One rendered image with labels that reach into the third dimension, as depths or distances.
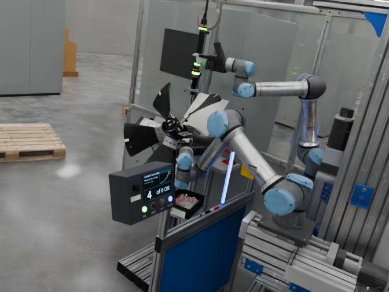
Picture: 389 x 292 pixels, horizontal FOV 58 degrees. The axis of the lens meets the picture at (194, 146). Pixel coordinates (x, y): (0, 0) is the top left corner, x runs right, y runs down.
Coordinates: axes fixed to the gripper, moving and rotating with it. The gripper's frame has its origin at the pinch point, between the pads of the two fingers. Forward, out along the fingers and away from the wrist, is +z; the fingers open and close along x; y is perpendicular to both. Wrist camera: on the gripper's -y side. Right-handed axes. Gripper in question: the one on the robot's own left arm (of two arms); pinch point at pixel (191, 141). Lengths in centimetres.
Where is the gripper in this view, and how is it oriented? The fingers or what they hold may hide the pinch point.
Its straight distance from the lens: 206.9
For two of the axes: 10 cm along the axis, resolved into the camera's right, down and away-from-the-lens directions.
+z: 0.3, -3.1, 9.5
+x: -0.5, 9.5, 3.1
